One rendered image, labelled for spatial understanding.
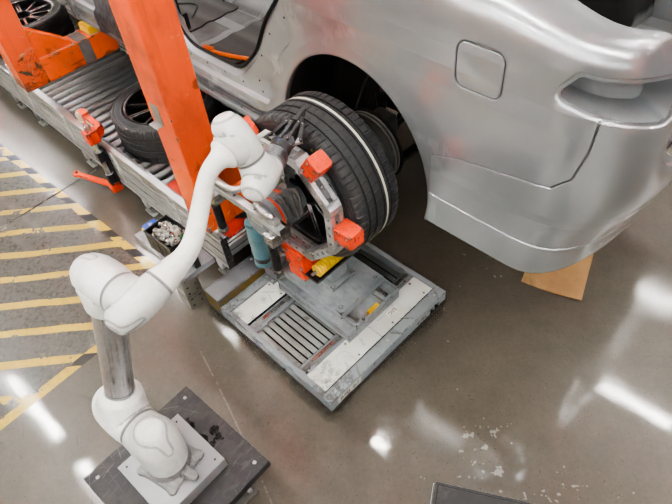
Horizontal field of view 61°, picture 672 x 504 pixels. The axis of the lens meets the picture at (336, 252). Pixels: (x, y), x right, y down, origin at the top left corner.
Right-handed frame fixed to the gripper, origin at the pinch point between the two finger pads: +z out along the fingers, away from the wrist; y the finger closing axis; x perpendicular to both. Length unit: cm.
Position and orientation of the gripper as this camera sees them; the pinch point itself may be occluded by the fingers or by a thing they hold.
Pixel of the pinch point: (299, 117)
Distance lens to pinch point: 209.0
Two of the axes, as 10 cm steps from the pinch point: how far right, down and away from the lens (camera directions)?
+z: 3.3, -7.4, 5.9
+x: -0.4, -6.4, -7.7
